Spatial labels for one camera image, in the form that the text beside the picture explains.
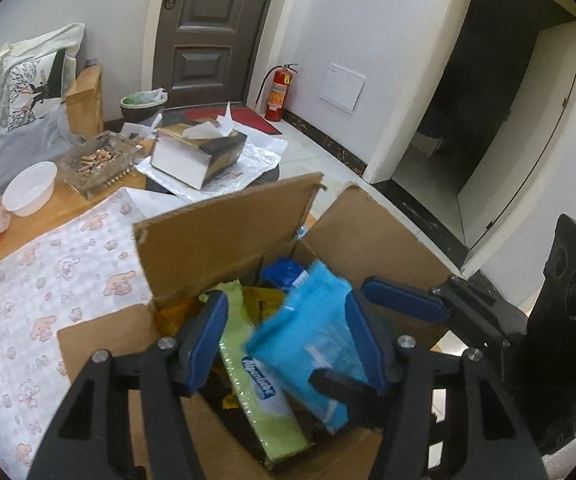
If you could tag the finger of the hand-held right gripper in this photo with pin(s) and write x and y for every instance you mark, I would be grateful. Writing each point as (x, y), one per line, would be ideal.
(402, 300)
(343, 390)

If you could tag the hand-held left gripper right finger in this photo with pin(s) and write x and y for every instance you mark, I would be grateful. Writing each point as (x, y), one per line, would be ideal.
(362, 345)

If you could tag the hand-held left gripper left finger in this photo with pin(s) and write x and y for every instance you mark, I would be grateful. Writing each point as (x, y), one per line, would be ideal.
(208, 340)

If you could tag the orange snack packet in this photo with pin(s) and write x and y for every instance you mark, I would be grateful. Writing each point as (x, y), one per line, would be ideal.
(178, 317)

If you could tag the light blue snack packet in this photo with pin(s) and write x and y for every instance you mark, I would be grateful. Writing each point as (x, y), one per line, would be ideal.
(308, 330)

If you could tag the brown cardboard box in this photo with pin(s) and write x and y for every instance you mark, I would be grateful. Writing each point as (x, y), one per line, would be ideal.
(218, 240)

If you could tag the green wet-wipes packet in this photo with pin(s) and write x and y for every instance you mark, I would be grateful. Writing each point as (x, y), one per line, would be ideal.
(258, 375)

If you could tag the dark blue snack packet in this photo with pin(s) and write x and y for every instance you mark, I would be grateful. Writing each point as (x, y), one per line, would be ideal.
(280, 272)

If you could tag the pink printed white tablecloth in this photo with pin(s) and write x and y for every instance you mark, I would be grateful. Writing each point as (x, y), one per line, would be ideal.
(43, 285)

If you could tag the dark gold tissue box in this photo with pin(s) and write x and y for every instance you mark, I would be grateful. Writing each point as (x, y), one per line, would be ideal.
(183, 160)

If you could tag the white interior door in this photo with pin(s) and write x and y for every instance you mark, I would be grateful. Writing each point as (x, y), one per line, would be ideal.
(517, 135)

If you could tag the glass ashtray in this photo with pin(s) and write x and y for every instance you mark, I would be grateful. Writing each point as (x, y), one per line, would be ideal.
(98, 160)

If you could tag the red door mat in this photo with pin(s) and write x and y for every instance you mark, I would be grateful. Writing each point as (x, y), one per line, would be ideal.
(253, 120)

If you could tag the white bowl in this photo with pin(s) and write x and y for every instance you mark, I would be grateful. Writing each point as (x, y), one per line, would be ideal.
(28, 187)

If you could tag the red fire extinguisher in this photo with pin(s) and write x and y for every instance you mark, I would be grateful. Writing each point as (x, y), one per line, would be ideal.
(279, 95)

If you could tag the trash bin with plastic bag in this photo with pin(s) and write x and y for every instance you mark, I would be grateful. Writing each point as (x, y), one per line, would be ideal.
(140, 105)

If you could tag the brown paper bag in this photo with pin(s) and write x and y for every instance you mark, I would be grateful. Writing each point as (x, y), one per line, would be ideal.
(85, 105)

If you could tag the grey cloth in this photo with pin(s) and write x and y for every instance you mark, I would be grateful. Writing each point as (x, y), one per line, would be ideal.
(23, 150)

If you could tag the brown entrance door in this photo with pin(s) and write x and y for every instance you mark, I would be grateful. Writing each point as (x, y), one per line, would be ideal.
(203, 35)

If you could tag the white printed tote bag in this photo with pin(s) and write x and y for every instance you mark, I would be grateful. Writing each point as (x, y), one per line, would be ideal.
(33, 80)

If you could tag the white wall panel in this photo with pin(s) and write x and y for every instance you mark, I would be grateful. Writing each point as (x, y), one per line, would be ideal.
(342, 87)

